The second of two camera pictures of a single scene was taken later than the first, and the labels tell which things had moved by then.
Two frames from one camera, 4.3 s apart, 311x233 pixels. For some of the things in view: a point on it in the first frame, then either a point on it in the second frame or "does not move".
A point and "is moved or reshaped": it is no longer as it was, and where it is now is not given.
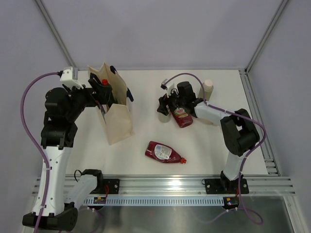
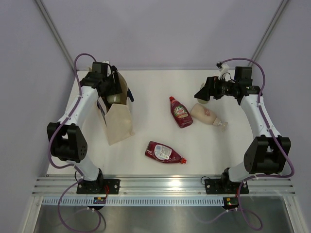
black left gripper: [102, 93] → [115, 88]
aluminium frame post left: [50, 21] does not move
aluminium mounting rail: [187, 186] does not move
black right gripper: [163, 101] → [210, 89]
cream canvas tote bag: [116, 113] does not move
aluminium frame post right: [280, 9] does not move
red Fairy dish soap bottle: [183, 119] does not move
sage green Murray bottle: [164, 118] is moved or reshaped
